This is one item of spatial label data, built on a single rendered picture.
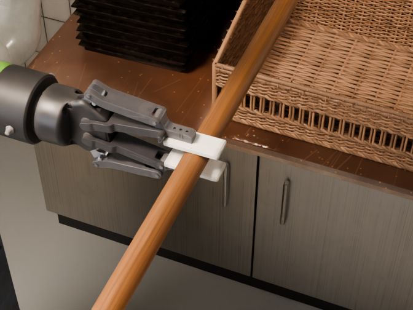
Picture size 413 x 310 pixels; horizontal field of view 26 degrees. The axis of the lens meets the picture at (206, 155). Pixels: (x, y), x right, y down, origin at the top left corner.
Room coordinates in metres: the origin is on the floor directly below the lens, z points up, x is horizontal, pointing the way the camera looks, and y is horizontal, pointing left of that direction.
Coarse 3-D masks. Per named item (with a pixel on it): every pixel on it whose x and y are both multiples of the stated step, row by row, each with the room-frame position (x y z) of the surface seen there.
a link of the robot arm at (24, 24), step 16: (0, 0) 0.95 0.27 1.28; (16, 0) 0.96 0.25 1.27; (32, 0) 0.97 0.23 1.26; (0, 16) 0.95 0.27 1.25; (16, 16) 0.96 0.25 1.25; (32, 16) 0.97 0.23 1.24; (0, 32) 0.95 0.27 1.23; (16, 32) 0.96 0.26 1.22; (32, 32) 0.98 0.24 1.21; (16, 48) 0.95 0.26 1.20; (32, 48) 0.98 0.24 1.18; (16, 64) 0.94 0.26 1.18
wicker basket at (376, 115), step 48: (336, 0) 1.80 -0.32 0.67; (384, 0) 1.76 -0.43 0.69; (240, 48) 1.62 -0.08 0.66; (288, 48) 1.71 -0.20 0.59; (336, 48) 1.71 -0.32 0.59; (384, 48) 1.71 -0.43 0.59; (288, 96) 1.42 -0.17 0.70; (336, 96) 1.38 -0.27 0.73; (384, 96) 1.54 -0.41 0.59; (336, 144) 1.37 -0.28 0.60; (384, 144) 1.33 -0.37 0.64
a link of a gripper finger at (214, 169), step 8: (176, 152) 0.77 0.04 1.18; (184, 152) 0.77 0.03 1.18; (168, 160) 0.76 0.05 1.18; (176, 160) 0.76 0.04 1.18; (216, 160) 0.76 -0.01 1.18; (208, 168) 0.75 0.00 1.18; (216, 168) 0.75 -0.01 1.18; (224, 168) 0.75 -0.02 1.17; (200, 176) 0.74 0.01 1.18; (208, 176) 0.73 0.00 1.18; (216, 176) 0.73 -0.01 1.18
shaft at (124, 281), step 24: (288, 0) 1.05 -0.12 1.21; (264, 24) 0.99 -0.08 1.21; (264, 48) 0.94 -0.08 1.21; (240, 72) 0.89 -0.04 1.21; (240, 96) 0.85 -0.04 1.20; (216, 120) 0.80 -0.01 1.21; (192, 168) 0.72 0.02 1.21; (168, 192) 0.68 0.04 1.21; (168, 216) 0.65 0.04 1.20; (144, 240) 0.61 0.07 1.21; (120, 264) 0.58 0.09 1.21; (144, 264) 0.58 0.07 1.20; (120, 288) 0.55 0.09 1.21
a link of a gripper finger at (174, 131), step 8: (160, 112) 0.77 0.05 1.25; (168, 120) 0.78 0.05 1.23; (160, 128) 0.76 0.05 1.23; (168, 128) 0.76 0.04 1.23; (176, 128) 0.77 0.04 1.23; (184, 128) 0.77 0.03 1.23; (168, 136) 0.76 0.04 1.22; (176, 136) 0.76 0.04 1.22; (184, 136) 0.75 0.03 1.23; (192, 136) 0.75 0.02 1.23
